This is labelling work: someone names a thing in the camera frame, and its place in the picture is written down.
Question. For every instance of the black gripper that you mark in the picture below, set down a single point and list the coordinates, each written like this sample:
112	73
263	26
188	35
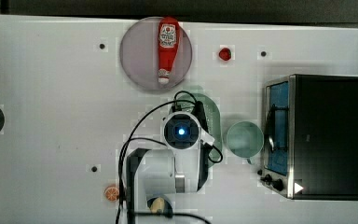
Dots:
200	115

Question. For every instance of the green strainer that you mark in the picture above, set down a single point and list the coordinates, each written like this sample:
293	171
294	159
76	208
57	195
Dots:
212	114

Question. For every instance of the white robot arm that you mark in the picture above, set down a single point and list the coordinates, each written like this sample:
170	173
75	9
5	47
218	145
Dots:
152	176

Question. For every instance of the light green cup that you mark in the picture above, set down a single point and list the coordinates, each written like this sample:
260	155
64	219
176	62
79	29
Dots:
245	139

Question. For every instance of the red ketchup bottle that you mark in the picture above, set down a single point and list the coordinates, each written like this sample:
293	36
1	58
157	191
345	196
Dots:
168	42

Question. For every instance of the purple round plate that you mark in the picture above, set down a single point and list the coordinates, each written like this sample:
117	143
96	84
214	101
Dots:
139	56

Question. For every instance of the yellow banana toy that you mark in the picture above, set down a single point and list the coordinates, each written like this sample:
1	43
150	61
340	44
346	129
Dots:
158	206

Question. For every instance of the dark bowl with banana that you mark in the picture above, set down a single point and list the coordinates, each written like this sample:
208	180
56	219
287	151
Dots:
168	207

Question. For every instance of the black toaster oven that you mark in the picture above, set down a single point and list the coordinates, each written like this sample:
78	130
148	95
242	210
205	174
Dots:
310	123

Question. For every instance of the orange slice toy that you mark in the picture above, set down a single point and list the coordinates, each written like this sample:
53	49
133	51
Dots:
111	193

